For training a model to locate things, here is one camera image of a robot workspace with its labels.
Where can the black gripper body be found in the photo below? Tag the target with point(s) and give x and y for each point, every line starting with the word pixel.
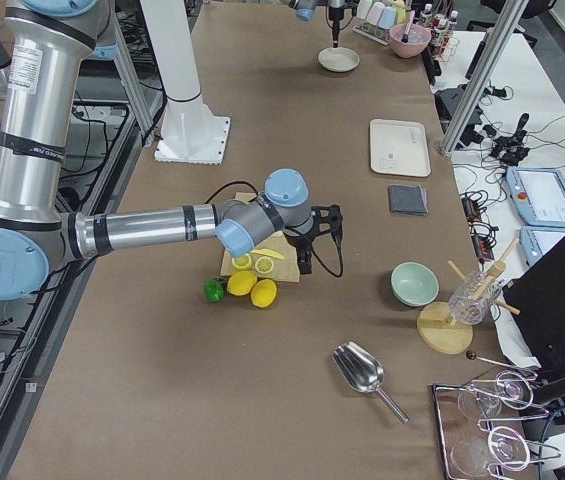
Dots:
pixel 297 241
pixel 334 20

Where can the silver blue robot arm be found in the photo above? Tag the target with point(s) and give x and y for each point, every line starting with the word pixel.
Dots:
pixel 305 10
pixel 52 38

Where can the cream rabbit tray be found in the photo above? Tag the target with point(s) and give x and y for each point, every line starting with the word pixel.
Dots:
pixel 399 148

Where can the wooden cutting board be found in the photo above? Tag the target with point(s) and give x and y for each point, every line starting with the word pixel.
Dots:
pixel 285 271

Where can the pastel cup rack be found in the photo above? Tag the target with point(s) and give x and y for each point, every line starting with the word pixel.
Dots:
pixel 378 17

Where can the yellow plastic knife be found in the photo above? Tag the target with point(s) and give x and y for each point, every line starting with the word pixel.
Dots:
pixel 268 252

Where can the lemon half slice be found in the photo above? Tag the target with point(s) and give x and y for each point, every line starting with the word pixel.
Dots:
pixel 264 265
pixel 242 263

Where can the cream round plate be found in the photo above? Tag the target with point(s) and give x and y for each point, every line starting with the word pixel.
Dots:
pixel 338 59

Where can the whole yellow lemon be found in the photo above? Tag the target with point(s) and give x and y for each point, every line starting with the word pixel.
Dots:
pixel 264 293
pixel 241 282

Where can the pink bowl with ice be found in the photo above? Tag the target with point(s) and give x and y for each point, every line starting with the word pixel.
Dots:
pixel 418 39

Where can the green lime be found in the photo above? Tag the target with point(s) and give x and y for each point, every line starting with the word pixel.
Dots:
pixel 214 290

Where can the grey folded cloth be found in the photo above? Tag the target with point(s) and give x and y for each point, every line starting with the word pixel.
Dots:
pixel 408 199

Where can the mint green bowl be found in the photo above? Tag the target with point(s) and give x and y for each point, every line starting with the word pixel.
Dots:
pixel 414 284

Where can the metal scoop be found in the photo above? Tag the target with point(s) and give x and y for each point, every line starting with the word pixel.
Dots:
pixel 365 374

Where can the wooden cup stand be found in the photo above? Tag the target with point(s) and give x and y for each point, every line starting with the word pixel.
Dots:
pixel 446 335

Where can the clear glass cup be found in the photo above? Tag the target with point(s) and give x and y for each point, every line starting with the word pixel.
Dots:
pixel 473 299

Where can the blue teach pendant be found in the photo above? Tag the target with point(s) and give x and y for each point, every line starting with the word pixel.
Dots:
pixel 537 241
pixel 538 195

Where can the upper wine glass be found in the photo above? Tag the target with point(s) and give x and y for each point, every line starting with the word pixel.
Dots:
pixel 483 399

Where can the wine glass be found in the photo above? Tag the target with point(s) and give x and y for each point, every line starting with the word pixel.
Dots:
pixel 501 451
pixel 483 399

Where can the black laptop monitor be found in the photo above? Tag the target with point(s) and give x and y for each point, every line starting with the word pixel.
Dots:
pixel 536 336

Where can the lower wine glass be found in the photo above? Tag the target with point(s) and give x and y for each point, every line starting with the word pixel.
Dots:
pixel 501 451

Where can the bottle wire rack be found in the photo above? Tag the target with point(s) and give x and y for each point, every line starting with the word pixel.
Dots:
pixel 440 19

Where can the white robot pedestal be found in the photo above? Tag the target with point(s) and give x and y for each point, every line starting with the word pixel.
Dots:
pixel 190 132

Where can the aluminium frame post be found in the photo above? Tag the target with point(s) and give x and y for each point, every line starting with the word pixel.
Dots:
pixel 497 41

